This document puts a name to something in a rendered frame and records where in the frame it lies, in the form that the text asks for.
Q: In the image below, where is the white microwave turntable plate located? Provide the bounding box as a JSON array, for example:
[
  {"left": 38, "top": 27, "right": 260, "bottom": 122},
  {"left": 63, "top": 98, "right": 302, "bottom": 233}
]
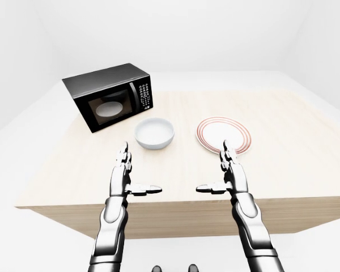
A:
[{"left": 96, "top": 101, "right": 124, "bottom": 118}]

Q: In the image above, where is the white plate with red rings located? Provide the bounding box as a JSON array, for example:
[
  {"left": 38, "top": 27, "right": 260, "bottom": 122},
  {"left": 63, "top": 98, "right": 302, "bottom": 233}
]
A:
[{"left": 196, "top": 116, "right": 254, "bottom": 155}]

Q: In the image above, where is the black microwave oven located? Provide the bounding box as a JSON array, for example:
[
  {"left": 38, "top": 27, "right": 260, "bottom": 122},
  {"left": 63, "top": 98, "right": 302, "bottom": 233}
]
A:
[{"left": 62, "top": 63, "right": 155, "bottom": 133}]

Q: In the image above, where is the white bowl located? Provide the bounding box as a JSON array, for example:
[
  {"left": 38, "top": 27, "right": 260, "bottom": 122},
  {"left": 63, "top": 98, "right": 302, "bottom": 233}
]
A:
[{"left": 134, "top": 117, "right": 175, "bottom": 150}]

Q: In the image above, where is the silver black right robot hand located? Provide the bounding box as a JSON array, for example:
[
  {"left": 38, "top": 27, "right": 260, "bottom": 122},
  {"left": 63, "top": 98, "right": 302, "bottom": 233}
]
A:
[{"left": 195, "top": 139, "right": 249, "bottom": 197}]

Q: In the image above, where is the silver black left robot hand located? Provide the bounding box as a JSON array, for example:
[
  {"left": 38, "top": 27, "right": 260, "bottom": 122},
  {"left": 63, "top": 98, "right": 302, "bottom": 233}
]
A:
[{"left": 109, "top": 141, "right": 163, "bottom": 198}]

